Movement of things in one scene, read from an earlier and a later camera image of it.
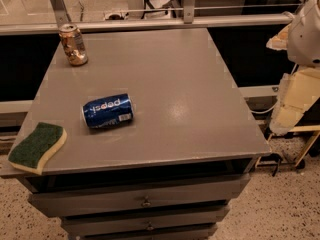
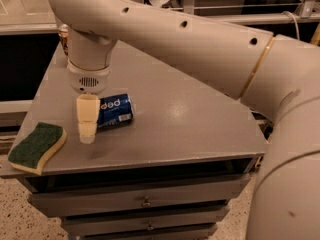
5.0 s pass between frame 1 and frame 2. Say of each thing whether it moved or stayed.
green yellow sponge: stayed
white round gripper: moved
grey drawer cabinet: stayed
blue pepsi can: stayed
